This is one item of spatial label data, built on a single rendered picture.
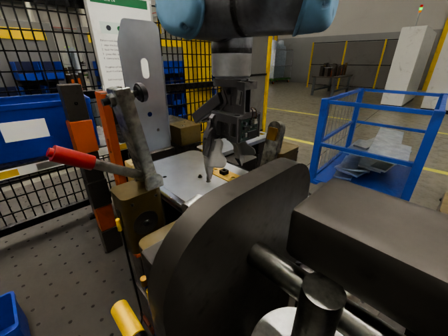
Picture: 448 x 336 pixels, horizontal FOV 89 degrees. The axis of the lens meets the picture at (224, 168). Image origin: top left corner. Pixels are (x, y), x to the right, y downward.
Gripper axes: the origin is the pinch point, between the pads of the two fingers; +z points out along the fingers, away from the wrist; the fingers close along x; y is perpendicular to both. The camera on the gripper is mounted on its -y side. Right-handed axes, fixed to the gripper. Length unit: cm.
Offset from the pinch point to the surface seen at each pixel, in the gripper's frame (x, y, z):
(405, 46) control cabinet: 762, -116, -57
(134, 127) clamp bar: -20.5, 1.7, -14.1
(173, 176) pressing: -9.2, -7.8, 1.8
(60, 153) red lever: -30.3, 0.9, -12.3
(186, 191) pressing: -11.1, 0.1, 1.9
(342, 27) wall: 1350, -520, -180
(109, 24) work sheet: 0, -54, -34
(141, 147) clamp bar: -20.0, 1.7, -10.7
